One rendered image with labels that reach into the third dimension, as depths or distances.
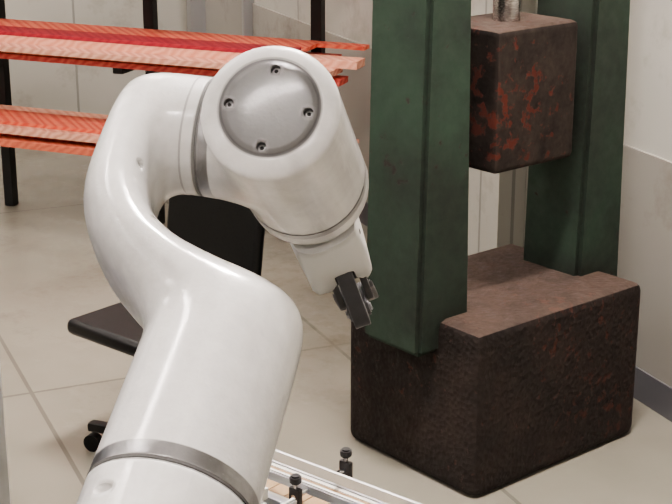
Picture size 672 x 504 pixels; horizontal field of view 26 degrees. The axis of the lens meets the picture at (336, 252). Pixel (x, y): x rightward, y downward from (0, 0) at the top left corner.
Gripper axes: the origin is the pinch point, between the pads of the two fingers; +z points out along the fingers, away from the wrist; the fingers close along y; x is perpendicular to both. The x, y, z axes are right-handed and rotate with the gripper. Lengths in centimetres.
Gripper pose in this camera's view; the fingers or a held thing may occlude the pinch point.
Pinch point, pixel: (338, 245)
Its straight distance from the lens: 115.3
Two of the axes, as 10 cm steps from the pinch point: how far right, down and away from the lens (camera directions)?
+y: 3.2, 9.1, -2.8
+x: 9.4, -3.4, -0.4
